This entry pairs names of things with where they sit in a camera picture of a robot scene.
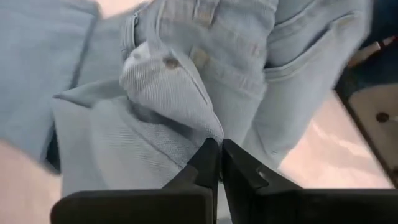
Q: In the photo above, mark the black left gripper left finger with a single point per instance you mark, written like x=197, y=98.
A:
x=130, y=207

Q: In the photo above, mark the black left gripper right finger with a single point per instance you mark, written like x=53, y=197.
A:
x=311, y=207

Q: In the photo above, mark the light blue denim jeans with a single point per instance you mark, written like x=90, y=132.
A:
x=155, y=93

